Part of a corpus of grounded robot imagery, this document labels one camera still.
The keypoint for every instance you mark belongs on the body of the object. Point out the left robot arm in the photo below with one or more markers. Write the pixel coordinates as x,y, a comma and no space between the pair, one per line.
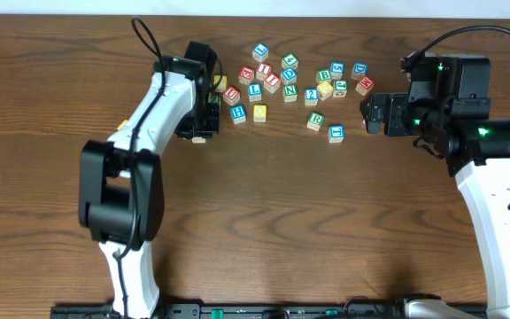
121,197

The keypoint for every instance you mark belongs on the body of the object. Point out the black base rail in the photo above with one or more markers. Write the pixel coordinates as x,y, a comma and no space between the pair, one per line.
357,307

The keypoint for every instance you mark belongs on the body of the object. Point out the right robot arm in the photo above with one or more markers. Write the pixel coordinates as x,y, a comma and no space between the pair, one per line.
447,109

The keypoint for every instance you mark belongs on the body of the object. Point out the green B block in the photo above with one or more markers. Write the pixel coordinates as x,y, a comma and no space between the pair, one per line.
323,75

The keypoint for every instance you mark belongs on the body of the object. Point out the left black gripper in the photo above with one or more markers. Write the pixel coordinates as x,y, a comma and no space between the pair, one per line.
204,122

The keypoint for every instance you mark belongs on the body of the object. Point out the blue 5 block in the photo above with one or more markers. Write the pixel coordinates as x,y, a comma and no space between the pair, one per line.
337,70

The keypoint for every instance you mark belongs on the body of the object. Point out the blue H block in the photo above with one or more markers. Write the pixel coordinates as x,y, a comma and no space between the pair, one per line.
238,114

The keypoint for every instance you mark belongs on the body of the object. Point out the red M block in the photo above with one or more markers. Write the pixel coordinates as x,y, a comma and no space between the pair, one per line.
364,85

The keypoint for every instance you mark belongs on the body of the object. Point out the yellow C block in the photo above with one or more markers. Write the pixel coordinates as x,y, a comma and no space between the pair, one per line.
198,140

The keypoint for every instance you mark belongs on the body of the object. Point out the yellow G block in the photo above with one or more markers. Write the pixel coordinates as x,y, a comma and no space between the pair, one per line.
325,90

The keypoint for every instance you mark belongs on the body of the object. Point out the yellow block far left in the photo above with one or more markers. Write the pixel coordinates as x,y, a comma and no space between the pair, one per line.
122,124

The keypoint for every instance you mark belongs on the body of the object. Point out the blue d block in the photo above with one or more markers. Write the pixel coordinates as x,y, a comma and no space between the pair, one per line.
359,71
289,76

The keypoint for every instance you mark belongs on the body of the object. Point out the red i block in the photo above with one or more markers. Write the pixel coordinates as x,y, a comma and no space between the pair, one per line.
272,83
262,71

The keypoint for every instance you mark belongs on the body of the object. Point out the blue l block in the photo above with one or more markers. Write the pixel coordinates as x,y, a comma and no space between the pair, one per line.
255,92
260,52

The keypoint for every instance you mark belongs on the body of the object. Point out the blue L block top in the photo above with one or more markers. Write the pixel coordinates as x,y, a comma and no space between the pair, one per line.
260,52

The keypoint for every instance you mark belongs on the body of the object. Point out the blue 2 block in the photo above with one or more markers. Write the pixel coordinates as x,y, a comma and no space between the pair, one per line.
311,97

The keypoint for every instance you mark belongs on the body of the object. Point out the green Z block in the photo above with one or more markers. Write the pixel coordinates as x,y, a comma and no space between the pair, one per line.
214,98

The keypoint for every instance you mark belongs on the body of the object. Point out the green J block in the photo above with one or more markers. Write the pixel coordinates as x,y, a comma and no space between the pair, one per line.
340,88

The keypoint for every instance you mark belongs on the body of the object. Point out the red E block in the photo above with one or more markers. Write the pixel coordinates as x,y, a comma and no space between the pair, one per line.
246,75

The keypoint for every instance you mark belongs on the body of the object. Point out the yellow o block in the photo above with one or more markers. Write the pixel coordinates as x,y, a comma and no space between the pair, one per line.
260,113
220,82

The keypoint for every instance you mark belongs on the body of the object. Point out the blue T block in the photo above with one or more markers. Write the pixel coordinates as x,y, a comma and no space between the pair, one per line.
336,134

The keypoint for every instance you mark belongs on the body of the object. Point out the red I block lower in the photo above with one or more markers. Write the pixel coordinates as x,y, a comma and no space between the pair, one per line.
272,83

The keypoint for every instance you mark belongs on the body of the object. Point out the red I block upper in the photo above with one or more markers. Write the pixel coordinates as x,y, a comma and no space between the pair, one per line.
262,71

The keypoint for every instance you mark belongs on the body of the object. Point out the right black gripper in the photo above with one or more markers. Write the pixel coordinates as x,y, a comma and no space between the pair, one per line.
385,114

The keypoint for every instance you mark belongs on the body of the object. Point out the green N block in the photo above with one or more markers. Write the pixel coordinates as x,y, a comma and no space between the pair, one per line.
290,93

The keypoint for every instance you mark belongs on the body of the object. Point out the blue D block right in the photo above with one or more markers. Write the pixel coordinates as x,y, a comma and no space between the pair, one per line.
359,71

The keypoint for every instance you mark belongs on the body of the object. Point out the green 4 block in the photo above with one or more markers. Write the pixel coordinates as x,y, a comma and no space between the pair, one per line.
290,61

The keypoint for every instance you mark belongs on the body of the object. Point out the green R block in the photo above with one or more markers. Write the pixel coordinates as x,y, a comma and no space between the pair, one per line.
315,121

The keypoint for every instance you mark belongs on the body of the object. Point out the blue D block centre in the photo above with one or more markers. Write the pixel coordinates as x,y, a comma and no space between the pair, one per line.
289,76

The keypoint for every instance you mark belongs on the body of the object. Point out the red U block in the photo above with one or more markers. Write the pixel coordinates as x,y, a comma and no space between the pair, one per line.
231,95

